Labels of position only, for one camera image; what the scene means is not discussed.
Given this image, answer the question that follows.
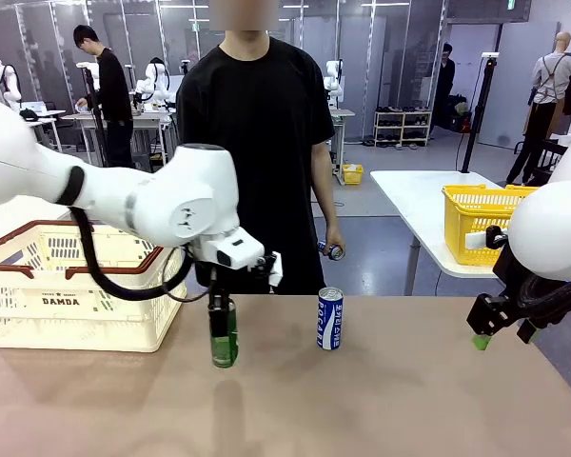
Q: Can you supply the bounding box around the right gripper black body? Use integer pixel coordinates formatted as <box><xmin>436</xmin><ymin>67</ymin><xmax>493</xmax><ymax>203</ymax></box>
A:
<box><xmin>492</xmin><ymin>244</ymin><xmax>525</xmax><ymax>307</ymax></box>

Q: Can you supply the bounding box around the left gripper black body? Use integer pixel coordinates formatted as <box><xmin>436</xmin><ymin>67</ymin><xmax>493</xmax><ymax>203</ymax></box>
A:
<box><xmin>204</xmin><ymin>265</ymin><xmax>243</xmax><ymax>302</ymax></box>

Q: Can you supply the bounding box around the green drink can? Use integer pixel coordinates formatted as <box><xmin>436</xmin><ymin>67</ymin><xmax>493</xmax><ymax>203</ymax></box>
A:
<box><xmin>208</xmin><ymin>299</ymin><xmax>241</xmax><ymax>369</ymax></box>

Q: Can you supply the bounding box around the blue white Pocari can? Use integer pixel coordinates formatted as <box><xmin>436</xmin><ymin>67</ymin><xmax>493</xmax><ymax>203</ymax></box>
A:
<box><xmin>317</xmin><ymin>240</ymin><xmax>346</xmax><ymax>262</ymax></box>
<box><xmin>317</xmin><ymin>286</ymin><xmax>345</xmax><ymax>351</ymax></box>

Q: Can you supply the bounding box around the person's left forearm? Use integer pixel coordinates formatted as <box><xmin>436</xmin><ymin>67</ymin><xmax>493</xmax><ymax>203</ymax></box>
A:
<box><xmin>312</xmin><ymin>185</ymin><xmax>340</xmax><ymax>234</ymax></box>

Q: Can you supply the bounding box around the yellow plastic shopping basket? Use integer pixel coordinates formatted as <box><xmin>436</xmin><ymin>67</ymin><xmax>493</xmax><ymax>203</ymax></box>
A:
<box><xmin>441</xmin><ymin>184</ymin><xmax>539</xmax><ymax>267</ymax></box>

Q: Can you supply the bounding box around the cream shopping basket brown rim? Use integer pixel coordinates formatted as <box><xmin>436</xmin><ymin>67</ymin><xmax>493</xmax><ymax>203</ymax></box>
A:
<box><xmin>0</xmin><ymin>219</ymin><xmax>188</xmax><ymax>353</ymax></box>

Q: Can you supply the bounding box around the person's left hand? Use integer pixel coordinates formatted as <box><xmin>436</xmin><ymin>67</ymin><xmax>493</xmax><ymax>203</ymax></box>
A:
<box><xmin>324</xmin><ymin>227</ymin><xmax>346</xmax><ymax>253</ymax></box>

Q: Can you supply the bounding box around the black wooden chair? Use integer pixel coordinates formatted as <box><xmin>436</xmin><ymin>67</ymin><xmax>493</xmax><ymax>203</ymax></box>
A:
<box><xmin>535</xmin><ymin>137</ymin><xmax>570</xmax><ymax>187</ymax></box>

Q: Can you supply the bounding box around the black tripod pole white top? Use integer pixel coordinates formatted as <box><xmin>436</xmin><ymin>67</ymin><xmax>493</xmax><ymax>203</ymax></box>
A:
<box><xmin>461</xmin><ymin>52</ymin><xmax>501</xmax><ymax>174</ymax></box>
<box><xmin>78</xmin><ymin>61</ymin><xmax>110</xmax><ymax>168</ymax></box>

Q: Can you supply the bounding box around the person in black t-shirt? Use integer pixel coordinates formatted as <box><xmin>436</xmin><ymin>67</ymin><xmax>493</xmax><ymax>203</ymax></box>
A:
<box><xmin>175</xmin><ymin>0</ymin><xmax>337</xmax><ymax>296</ymax></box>

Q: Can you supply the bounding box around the black bags pile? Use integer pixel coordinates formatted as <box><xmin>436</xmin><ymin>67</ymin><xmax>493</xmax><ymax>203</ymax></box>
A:
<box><xmin>446</xmin><ymin>94</ymin><xmax>472</xmax><ymax>133</ymax></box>

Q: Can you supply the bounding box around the white background workbench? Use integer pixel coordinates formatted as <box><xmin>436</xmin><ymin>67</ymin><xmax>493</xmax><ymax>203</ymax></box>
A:
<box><xmin>132</xmin><ymin>109</ymin><xmax>178</xmax><ymax>168</ymax></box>
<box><xmin>21</xmin><ymin>109</ymin><xmax>69</xmax><ymax>153</ymax></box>
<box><xmin>330</xmin><ymin>108</ymin><xmax>357</xmax><ymax>173</ymax></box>

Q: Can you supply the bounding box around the white shoe rack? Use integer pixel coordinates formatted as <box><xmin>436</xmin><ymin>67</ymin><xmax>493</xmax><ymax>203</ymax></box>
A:
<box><xmin>373</xmin><ymin>108</ymin><xmax>432</xmax><ymax>148</ymax></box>

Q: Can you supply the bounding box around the mannequin with grey apron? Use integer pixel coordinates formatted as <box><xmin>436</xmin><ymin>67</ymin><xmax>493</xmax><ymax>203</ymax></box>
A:
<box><xmin>506</xmin><ymin>31</ymin><xmax>571</xmax><ymax>187</ymax></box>

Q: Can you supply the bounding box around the background person dark hair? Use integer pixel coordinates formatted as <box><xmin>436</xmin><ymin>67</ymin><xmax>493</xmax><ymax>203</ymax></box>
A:
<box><xmin>432</xmin><ymin>42</ymin><xmax>457</xmax><ymax>140</ymax></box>

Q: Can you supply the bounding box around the background person in black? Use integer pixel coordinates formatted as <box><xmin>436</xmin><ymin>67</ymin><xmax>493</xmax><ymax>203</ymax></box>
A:
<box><xmin>72</xmin><ymin>24</ymin><xmax>135</xmax><ymax>170</ymax></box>

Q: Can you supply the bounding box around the thin black camera cable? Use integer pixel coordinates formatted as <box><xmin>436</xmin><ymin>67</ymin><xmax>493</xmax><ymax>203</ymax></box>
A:
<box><xmin>161</xmin><ymin>247</ymin><xmax>219</xmax><ymax>304</ymax></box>

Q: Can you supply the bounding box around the right arm black cable sleeve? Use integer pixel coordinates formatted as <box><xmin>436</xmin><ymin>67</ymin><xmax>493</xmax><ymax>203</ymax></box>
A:
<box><xmin>516</xmin><ymin>271</ymin><xmax>571</xmax><ymax>330</ymax></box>

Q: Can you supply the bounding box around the arm black cable sleeve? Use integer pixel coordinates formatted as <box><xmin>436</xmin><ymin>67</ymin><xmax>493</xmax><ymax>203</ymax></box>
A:
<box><xmin>516</xmin><ymin>271</ymin><xmax>571</xmax><ymax>330</ymax></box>
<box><xmin>69</xmin><ymin>204</ymin><xmax>194</xmax><ymax>304</ymax></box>

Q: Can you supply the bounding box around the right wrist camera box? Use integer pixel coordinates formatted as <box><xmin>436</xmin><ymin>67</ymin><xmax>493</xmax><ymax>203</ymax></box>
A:
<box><xmin>465</xmin><ymin>225</ymin><xmax>510</xmax><ymax>249</ymax></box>

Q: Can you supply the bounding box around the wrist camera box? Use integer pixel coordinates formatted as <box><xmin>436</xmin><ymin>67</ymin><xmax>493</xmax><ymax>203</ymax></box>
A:
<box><xmin>465</xmin><ymin>225</ymin><xmax>510</xmax><ymax>249</ymax></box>
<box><xmin>254</xmin><ymin>250</ymin><xmax>285</xmax><ymax>288</ymax></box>

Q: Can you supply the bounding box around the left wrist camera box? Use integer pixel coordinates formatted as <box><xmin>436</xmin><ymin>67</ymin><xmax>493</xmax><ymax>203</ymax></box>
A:
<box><xmin>254</xmin><ymin>250</ymin><xmax>285</xmax><ymax>288</ymax></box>

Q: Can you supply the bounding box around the left arm black cable sleeve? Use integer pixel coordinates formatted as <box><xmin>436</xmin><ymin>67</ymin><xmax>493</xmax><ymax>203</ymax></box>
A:
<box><xmin>69</xmin><ymin>204</ymin><xmax>194</xmax><ymax>304</ymax></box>

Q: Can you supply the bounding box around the black cable strap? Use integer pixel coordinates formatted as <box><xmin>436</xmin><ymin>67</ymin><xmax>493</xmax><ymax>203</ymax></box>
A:
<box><xmin>55</xmin><ymin>165</ymin><xmax>86</xmax><ymax>207</ymax></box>

